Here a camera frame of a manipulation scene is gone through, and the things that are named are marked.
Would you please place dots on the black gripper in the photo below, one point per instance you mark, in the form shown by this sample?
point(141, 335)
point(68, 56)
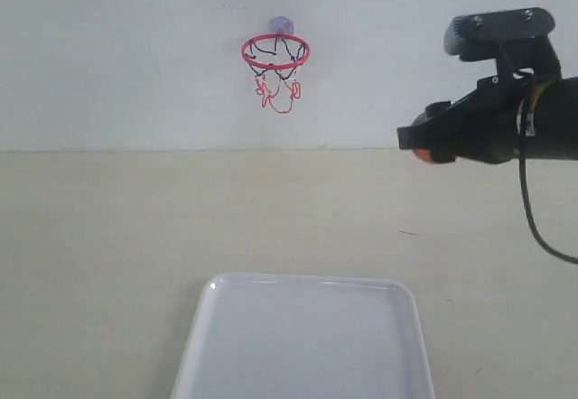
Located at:
point(481, 127)

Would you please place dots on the white plastic tray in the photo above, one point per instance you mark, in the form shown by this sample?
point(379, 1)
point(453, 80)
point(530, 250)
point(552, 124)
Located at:
point(302, 336)

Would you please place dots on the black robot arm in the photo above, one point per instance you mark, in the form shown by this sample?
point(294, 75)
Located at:
point(547, 122)

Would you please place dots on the small orange basketball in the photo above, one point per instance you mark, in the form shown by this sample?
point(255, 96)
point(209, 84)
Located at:
point(434, 157)

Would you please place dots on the clear suction cup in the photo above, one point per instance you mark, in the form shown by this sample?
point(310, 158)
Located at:
point(281, 25)

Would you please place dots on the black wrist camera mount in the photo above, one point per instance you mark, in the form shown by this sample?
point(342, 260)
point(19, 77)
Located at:
point(515, 39)

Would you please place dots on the red mini basketball hoop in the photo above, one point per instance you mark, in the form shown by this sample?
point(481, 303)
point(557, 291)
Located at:
point(275, 60)

